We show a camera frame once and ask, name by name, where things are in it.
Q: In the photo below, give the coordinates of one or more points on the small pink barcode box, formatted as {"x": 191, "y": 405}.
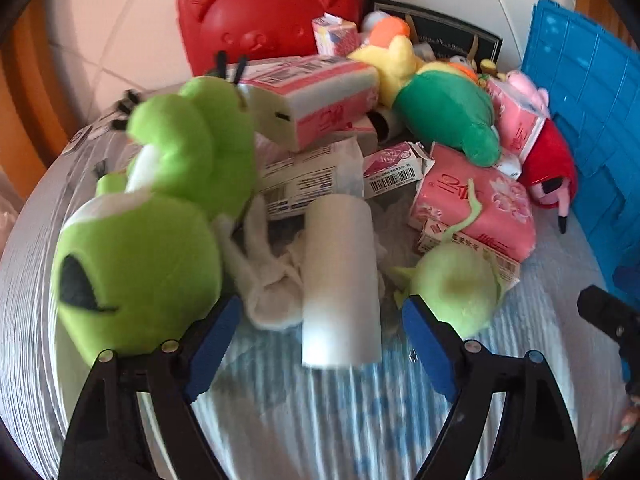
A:
{"x": 392, "y": 168}

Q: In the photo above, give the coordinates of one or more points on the yellow duck green hood plush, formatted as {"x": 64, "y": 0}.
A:
{"x": 438, "y": 101}

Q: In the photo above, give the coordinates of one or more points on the blue plastic crate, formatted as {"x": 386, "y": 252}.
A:
{"x": 593, "y": 83}

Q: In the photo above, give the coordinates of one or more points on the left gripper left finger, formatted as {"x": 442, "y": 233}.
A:
{"x": 105, "y": 439}

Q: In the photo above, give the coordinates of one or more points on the red bear plastic case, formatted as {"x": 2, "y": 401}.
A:
{"x": 258, "y": 29}

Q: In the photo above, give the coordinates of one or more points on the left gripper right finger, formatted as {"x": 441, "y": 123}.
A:
{"x": 535, "y": 438}

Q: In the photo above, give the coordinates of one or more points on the small light green plush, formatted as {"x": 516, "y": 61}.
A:
{"x": 461, "y": 286}

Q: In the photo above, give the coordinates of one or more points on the white barcode medicine box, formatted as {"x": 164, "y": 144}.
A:
{"x": 289, "y": 186}

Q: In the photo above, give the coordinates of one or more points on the dark green gift bag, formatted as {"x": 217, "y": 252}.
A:
{"x": 446, "y": 35}

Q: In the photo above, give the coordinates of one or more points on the white cloth rag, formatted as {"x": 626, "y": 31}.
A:
{"x": 270, "y": 287}

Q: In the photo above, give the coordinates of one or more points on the pink pig red dress plush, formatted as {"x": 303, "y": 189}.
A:
{"x": 549, "y": 171}

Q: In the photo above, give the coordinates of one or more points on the pink tissue pack by pig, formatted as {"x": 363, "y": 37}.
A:
{"x": 520, "y": 109}

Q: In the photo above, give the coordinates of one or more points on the white tissue roll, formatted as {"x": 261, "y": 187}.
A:
{"x": 341, "y": 306}

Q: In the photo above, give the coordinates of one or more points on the large green frog plush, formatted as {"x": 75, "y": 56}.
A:
{"x": 139, "y": 262}

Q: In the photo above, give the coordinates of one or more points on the pink white tissue pack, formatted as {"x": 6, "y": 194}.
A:
{"x": 297, "y": 103}

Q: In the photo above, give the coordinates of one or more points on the small pink white carton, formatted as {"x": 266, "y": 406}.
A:
{"x": 334, "y": 35}

